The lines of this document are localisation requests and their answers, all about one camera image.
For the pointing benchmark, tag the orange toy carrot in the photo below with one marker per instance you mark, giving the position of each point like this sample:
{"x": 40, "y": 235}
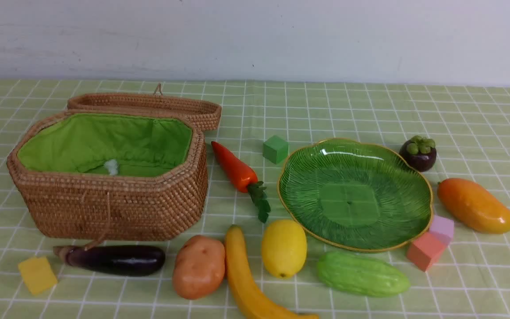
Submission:
{"x": 243, "y": 178}

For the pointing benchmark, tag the yellow toy lemon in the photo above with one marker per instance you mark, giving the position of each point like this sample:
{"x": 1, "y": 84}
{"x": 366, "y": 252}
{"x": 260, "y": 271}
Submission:
{"x": 284, "y": 248}

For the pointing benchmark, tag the brown toy potato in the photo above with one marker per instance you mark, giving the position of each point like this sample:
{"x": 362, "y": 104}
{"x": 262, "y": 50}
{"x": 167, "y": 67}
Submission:
{"x": 199, "y": 267}

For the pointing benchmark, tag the yellow toy banana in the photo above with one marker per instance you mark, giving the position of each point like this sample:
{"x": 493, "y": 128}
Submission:
{"x": 249, "y": 298}

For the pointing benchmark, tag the green toy bitter gourd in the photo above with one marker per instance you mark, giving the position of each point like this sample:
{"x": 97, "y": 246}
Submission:
{"x": 360, "y": 275}

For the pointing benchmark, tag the purple toy eggplant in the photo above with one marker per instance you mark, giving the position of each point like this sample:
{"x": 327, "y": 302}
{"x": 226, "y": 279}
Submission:
{"x": 122, "y": 260}

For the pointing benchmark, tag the green foam cube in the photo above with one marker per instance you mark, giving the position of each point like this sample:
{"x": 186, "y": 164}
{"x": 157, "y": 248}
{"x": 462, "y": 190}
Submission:
{"x": 275, "y": 149}

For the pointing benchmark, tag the woven wicker basket lid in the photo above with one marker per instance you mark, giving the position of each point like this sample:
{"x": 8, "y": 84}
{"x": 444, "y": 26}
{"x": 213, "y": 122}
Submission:
{"x": 204, "y": 114}

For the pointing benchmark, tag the green leaf-shaped glass plate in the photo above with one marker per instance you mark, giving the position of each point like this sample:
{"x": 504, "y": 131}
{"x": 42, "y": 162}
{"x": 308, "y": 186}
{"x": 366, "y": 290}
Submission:
{"x": 357, "y": 196}

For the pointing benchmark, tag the woven wicker basket green lining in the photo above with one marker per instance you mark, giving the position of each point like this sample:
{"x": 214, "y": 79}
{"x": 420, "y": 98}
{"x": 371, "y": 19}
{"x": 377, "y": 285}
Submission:
{"x": 91, "y": 175}

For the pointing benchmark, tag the purple toy mangosteen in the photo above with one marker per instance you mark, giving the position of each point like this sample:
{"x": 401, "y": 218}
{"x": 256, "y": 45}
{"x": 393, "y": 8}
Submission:
{"x": 419, "y": 152}

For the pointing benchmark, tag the coral foam cube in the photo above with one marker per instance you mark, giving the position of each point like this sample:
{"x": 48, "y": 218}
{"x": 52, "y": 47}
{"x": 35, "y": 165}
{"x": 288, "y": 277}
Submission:
{"x": 424, "y": 251}

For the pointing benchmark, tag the pink foam cube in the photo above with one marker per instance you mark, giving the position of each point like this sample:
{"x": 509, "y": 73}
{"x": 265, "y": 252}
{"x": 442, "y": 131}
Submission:
{"x": 443, "y": 229}

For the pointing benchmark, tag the orange toy mango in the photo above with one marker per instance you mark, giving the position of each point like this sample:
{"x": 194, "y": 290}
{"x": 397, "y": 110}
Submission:
{"x": 474, "y": 206}

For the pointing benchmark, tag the yellow foam block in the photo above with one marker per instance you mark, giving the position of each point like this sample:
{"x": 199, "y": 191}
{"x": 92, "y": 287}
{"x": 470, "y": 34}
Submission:
{"x": 37, "y": 274}

